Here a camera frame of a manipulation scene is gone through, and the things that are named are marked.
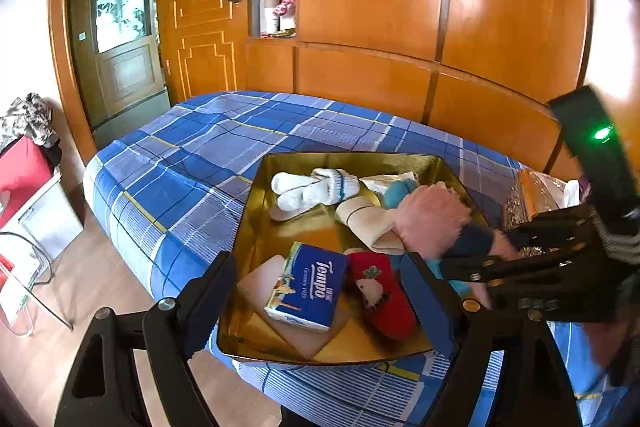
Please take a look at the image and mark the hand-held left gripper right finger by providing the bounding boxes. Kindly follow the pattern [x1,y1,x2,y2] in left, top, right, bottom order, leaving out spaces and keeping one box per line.
[400,254,583,427]

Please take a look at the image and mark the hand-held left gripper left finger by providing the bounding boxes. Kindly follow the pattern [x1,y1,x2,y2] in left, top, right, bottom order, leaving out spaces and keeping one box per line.
[54,251,237,427]

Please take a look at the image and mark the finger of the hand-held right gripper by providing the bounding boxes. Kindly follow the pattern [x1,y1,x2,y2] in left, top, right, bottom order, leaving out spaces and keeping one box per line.
[440,249,621,323]
[492,203,606,253]

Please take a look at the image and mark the red sock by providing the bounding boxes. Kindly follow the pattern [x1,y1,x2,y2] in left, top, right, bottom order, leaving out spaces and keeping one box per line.
[345,249,419,341]

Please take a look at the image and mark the white rectangular pad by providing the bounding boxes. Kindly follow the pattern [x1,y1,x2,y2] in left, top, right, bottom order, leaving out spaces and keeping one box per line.
[236,254,342,359]

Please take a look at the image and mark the pink fluffy sock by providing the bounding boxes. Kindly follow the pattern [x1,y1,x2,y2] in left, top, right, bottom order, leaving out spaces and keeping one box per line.
[397,182,521,260]

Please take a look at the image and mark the cream sock with dark stripe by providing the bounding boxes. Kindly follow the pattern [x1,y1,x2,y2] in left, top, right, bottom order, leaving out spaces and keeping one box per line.
[335,198,407,256]

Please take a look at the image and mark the blue pocket tissue pack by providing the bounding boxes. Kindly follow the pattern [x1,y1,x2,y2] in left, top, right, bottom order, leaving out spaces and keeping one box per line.
[264,241,349,333]

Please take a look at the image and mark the blue plush toy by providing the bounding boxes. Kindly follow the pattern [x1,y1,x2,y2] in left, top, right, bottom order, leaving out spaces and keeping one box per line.
[384,179,476,298]

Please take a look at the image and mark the gold metal tray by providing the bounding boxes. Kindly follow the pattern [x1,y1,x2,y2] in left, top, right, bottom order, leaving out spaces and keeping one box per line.
[216,152,493,365]

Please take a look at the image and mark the light blue sock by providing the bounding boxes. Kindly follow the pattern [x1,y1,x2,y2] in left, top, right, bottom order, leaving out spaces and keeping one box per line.
[360,172,420,196]

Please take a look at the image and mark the white socks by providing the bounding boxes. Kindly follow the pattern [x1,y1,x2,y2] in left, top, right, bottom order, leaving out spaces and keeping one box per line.
[271,168,360,212]

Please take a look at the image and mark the white facial tissue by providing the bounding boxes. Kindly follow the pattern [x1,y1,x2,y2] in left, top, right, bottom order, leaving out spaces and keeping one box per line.
[537,174,581,208]

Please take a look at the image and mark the blue plaid bedsheet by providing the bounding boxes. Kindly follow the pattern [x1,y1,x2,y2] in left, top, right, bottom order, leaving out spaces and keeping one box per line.
[82,91,640,427]

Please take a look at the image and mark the white storage box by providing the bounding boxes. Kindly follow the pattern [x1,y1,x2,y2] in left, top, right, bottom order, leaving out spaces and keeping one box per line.
[17,179,84,258]

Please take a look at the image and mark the glass table with metal legs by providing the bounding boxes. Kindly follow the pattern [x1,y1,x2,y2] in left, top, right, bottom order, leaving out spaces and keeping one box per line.
[0,231,74,339]

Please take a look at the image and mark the red box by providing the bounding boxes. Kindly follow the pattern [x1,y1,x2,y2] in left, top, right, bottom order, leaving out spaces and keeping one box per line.
[0,137,55,228]

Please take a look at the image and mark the wooden wardrobe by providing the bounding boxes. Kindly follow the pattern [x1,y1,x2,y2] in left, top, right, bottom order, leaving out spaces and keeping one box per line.
[245,0,640,180]

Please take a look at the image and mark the patterned grey cloth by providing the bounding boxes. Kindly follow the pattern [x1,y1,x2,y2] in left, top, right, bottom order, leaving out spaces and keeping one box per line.
[0,93,62,158]

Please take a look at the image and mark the wooden door with frosted glass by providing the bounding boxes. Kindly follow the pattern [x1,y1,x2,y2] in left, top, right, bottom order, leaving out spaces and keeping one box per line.
[67,0,168,128]

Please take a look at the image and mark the wooden door with gold lines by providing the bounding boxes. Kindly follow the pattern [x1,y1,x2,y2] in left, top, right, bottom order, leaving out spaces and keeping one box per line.
[157,0,251,104]

